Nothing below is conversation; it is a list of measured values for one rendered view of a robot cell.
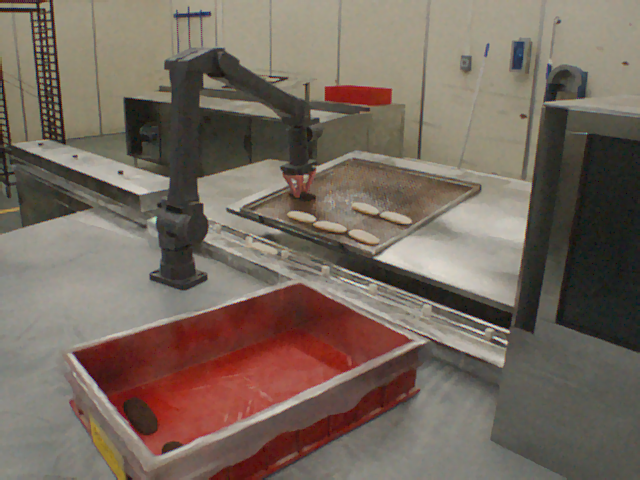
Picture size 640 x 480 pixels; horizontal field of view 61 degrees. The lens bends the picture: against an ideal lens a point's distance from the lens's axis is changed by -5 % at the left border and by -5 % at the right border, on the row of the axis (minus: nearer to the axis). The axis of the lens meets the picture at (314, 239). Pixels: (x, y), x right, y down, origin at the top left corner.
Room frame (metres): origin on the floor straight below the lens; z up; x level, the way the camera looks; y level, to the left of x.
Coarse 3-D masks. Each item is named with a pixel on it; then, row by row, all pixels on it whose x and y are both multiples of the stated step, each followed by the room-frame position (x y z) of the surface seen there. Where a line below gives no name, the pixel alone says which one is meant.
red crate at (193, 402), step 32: (256, 352) 0.90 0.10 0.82; (288, 352) 0.91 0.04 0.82; (320, 352) 0.91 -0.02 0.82; (160, 384) 0.79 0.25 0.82; (192, 384) 0.79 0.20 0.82; (224, 384) 0.80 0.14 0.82; (256, 384) 0.80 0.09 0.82; (288, 384) 0.80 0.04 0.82; (320, 384) 0.81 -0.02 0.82; (160, 416) 0.70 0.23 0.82; (192, 416) 0.71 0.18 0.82; (224, 416) 0.71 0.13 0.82; (352, 416) 0.69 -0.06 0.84; (160, 448) 0.63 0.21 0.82; (288, 448) 0.62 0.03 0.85
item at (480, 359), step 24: (24, 168) 2.40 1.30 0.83; (72, 192) 2.03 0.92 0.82; (144, 216) 1.62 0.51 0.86; (216, 240) 1.40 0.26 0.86; (240, 264) 1.29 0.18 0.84; (264, 264) 1.24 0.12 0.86; (288, 264) 1.24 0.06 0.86; (336, 288) 1.11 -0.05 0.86; (384, 312) 1.00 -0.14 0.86; (408, 312) 1.00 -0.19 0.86; (432, 336) 0.91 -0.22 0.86; (456, 336) 0.91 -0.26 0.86; (456, 360) 0.86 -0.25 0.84; (480, 360) 0.83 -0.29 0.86
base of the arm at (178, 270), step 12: (168, 252) 1.21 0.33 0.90; (180, 252) 1.21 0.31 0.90; (168, 264) 1.21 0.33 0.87; (180, 264) 1.21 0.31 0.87; (192, 264) 1.23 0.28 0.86; (156, 276) 1.22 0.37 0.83; (168, 276) 1.20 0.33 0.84; (180, 276) 1.20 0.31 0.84; (192, 276) 1.22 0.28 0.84; (204, 276) 1.23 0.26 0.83; (180, 288) 1.18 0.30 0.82
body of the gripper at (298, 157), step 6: (306, 144) 1.65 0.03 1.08; (288, 150) 1.63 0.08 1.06; (294, 150) 1.62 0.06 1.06; (300, 150) 1.62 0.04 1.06; (306, 150) 1.63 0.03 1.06; (288, 156) 1.64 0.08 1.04; (294, 156) 1.62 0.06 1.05; (300, 156) 1.62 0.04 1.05; (306, 156) 1.63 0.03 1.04; (294, 162) 1.62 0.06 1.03; (300, 162) 1.62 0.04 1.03; (306, 162) 1.63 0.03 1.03; (312, 162) 1.65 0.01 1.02; (282, 168) 1.62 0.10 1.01; (288, 168) 1.61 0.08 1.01; (294, 168) 1.60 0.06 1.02; (300, 168) 1.60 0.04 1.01
